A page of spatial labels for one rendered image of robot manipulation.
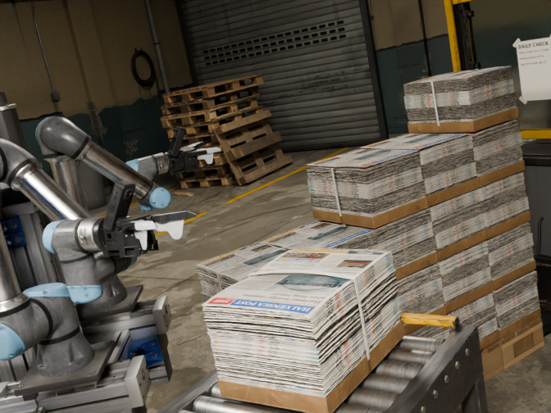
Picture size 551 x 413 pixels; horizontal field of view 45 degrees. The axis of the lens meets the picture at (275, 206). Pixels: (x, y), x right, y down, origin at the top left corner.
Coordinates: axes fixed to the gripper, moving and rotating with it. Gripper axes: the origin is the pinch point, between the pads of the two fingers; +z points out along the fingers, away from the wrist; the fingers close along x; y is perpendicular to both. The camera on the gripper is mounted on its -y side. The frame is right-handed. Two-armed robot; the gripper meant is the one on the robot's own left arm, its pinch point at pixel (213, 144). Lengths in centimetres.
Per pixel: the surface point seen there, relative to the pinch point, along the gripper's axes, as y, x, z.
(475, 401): 43, 133, 4
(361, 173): 14, 40, 40
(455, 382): 31, 137, -6
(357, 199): 25, 36, 39
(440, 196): 32, 41, 75
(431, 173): 22, 39, 73
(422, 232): 43, 43, 64
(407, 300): 66, 49, 50
